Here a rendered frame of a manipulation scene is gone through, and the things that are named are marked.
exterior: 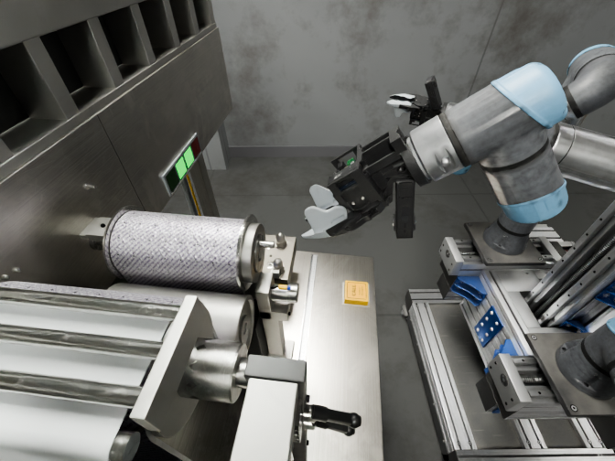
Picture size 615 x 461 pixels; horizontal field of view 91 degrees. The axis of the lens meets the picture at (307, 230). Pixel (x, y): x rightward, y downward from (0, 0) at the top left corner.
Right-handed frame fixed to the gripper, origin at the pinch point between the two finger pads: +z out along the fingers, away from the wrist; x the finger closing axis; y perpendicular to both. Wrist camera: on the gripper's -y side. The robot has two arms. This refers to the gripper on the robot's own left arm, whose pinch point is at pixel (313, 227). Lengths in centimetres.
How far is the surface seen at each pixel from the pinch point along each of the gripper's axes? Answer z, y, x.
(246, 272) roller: 13.2, 1.5, 5.4
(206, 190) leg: 82, -2, -78
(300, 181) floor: 107, -75, -201
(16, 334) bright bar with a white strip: 9.4, 22.4, 29.0
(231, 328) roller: 16.0, -1.1, 14.5
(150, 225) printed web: 24.2, 17.2, 1.4
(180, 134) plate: 38, 24, -42
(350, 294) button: 17.8, -37.4, -16.5
